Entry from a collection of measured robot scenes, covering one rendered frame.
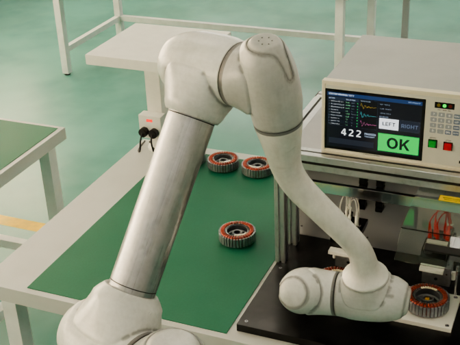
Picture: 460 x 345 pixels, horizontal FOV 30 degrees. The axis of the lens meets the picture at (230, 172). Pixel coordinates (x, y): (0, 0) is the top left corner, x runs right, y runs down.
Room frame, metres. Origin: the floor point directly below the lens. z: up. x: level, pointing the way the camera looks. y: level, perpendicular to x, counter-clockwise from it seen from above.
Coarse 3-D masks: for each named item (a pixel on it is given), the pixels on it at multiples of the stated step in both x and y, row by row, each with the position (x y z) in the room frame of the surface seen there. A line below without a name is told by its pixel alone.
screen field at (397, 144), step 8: (384, 136) 1.98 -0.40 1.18; (392, 136) 1.97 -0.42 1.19; (400, 136) 1.96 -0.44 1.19; (408, 136) 1.96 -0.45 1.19; (384, 144) 1.98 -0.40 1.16; (392, 144) 1.97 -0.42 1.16; (400, 144) 1.96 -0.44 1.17; (408, 144) 1.95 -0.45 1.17; (416, 144) 1.95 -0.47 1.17; (392, 152) 1.97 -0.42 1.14; (400, 152) 1.96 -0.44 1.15; (408, 152) 1.95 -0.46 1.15; (416, 152) 1.95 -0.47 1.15
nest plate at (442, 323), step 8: (456, 296) 1.83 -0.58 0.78; (456, 304) 1.80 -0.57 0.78; (408, 312) 1.78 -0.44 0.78; (448, 312) 1.77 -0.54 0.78; (456, 312) 1.77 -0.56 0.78; (400, 320) 1.75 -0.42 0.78; (408, 320) 1.74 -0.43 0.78; (416, 320) 1.74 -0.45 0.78; (424, 320) 1.74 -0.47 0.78; (432, 320) 1.74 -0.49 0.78; (440, 320) 1.74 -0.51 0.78; (448, 320) 1.73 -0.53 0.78; (432, 328) 1.72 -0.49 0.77; (440, 328) 1.71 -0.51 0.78; (448, 328) 1.70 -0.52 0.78
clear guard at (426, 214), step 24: (432, 192) 1.89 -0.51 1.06; (456, 192) 1.88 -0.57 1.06; (408, 216) 1.78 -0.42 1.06; (432, 216) 1.77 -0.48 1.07; (456, 216) 1.77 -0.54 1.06; (408, 240) 1.70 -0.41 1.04; (432, 240) 1.69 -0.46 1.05; (456, 240) 1.67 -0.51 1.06; (432, 264) 1.65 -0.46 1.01; (456, 264) 1.63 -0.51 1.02
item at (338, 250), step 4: (352, 220) 2.05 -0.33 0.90; (360, 220) 2.05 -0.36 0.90; (364, 220) 2.05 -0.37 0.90; (360, 224) 2.03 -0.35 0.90; (364, 224) 2.03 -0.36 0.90; (360, 228) 2.01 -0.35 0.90; (364, 228) 2.02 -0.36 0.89; (332, 240) 1.95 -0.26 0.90; (332, 244) 1.95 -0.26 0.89; (336, 244) 1.94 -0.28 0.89; (332, 248) 1.94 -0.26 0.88; (336, 248) 1.94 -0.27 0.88; (340, 248) 1.93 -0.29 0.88; (328, 252) 1.93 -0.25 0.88; (332, 252) 1.92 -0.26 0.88; (336, 252) 1.92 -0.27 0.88; (340, 252) 1.92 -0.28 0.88; (344, 252) 1.92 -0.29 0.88; (344, 256) 1.91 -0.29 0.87
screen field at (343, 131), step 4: (340, 128) 2.03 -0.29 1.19; (344, 128) 2.02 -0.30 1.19; (340, 132) 2.03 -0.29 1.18; (344, 132) 2.02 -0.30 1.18; (348, 132) 2.02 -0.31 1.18; (352, 132) 2.01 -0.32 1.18; (356, 132) 2.01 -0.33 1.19; (360, 132) 2.01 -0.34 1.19; (348, 136) 2.02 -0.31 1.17; (352, 136) 2.01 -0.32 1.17; (356, 136) 2.01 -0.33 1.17; (360, 136) 2.01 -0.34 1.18
